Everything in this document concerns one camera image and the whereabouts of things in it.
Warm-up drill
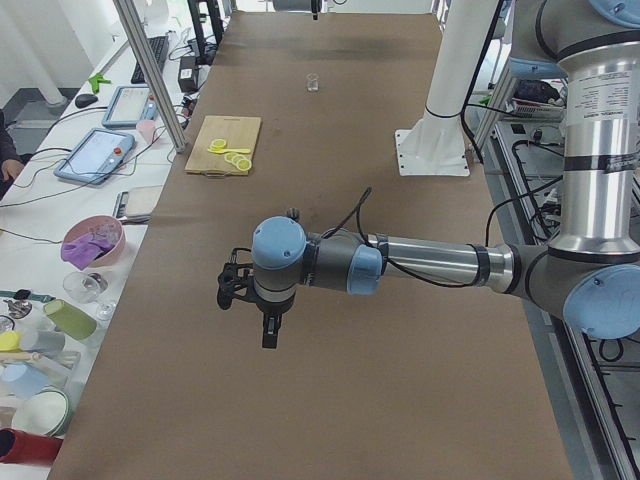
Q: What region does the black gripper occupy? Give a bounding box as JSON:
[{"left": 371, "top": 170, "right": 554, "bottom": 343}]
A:
[{"left": 254, "top": 280, "right": 296, "bottom": 349}]

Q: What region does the small clear glass cup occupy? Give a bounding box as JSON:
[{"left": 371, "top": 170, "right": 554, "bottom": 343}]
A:
[{"left": 306, "top": 73, "right": 319, "bottom": 93}]

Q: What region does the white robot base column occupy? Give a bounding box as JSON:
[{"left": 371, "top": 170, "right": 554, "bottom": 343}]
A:
[{"left": 395, "top": 0, "right": 501, "bottom": 177}]

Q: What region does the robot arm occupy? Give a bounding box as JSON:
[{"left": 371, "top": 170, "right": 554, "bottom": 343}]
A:
[{"left": 249, "top": 1, "right": 639, "bottom": 348}]

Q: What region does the green plastic cup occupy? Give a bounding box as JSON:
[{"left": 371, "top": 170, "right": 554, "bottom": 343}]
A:
[{"left": 43, "top": 299, "right": 97, "bottom": 341}]

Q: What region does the pink plastic cup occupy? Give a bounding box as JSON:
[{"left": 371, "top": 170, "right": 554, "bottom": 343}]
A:
[{"left": 136, "top": 119, "right": 156, "bottom": 145}]

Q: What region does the light blue cup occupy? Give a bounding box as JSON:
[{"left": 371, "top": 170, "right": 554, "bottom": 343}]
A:
[{"left": 1, "top": 363, "right": 50, "bottom": 399}]

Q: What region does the red cup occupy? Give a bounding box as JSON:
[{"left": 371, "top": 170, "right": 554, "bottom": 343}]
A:
[{"left": 1, "top": 428, "right": 63, "bottom": 465}]

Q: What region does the lemon slice stack lower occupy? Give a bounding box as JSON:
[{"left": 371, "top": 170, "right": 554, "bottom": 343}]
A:
[{"left": 224, "top": 152, "right": 252, "bottom": 172}]

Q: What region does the yellow plastic knife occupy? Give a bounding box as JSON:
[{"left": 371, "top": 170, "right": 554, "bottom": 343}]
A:
[{"left": 207, "top": 148, "right": 251, "bottom": 154}]

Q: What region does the clear wine glass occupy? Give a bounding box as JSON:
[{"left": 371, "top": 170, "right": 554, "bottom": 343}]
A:
[{"left": 62, "top": 271, "right": 117, "bottom": 322}]

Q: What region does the lemon slice on board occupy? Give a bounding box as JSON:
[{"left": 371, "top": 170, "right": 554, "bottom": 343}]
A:
[{"left": 208, "top": 138, "right": 227, "bottom": 152}]

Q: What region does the bamboo cutting board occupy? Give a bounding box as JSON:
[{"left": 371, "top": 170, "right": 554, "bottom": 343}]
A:
[{"left": 184, "top": 115, "right": 262, "bottom": 176}]

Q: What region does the purple cloth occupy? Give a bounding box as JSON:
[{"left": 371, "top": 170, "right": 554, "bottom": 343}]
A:
[{"left": 60, "top": 233, "right": 115, "bottom": 270}]

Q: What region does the pink bowl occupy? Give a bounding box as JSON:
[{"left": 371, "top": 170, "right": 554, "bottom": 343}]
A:
[{"left": 60, "top": 215, "right": 126, "bottom": 270}]

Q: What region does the white green bowl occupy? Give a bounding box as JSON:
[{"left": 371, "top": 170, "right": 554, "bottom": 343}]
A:
[{"left": 11, "top": 388, "right": 72, "bottom": 437}]

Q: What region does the blue teach pendant near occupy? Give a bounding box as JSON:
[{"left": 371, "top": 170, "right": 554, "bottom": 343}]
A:
[{"left": 54, "top": 128, "right": 135, "bottom": 185}]

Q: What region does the blue teach pendant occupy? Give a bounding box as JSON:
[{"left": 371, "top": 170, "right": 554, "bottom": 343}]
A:
[
  {"left": 102, "top": 84, "right": 158, "bottom": 129},
  {"left": 54, "top": 128, "right": 135, "bottom": 185}
]

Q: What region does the blue teach pendant far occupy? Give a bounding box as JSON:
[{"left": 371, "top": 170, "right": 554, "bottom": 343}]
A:
[{"left": 102, "top": 84, "right": 158, "bottom": 129}]

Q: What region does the black computer mouse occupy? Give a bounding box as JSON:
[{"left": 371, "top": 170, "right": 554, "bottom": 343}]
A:
[{"left": 74, "top": 93, "right": 98, "bottom": 109}]

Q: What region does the black keyboard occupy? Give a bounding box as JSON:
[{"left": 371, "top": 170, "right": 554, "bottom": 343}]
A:
[{"left": 130, "top": 35, "right": 170, "bottom": 85}]

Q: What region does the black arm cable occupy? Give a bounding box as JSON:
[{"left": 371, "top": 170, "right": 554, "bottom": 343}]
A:
[{"left": 319, "top": 187, "right": 489, "bottom": 289}]

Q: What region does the aluminium frame post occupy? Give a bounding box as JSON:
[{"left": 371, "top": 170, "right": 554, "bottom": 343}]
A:
[{"left": 113, "top": 0, "right": 187, "bottom": 153}]

